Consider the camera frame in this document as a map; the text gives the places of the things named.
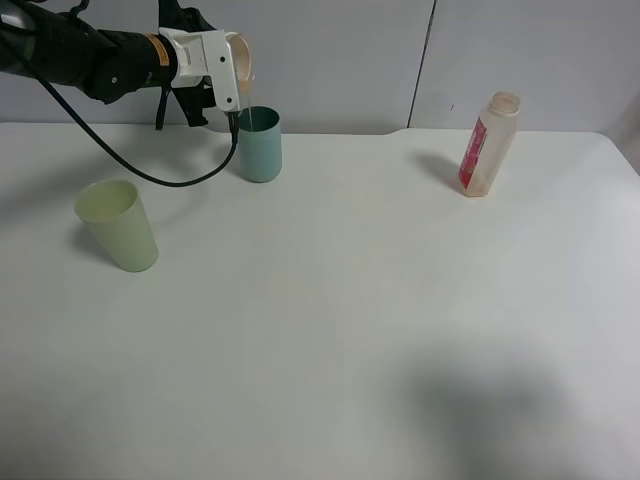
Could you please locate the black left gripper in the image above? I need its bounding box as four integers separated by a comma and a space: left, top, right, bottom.
158, 0, 216, 127

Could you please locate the glass cup with blue sleeve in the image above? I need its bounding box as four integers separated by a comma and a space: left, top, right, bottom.
226, 32, 255, 94

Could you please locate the clear drink bottle red label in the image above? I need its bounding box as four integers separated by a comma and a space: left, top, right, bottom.
458, 91, 521, 197

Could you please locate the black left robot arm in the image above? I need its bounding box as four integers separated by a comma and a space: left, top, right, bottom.
1, 1, 216, 130

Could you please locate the teal plastic cup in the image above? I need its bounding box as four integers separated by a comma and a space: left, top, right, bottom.
238, 106, 282, 183

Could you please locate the pale yellow-green plastic cup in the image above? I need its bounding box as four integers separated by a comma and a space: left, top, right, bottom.
74, 180, 159, 272

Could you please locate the black left camera cable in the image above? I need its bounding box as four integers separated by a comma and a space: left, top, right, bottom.
0, 0, 242, 189

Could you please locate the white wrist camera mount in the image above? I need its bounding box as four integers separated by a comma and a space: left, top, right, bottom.
159, 27, 242, 112

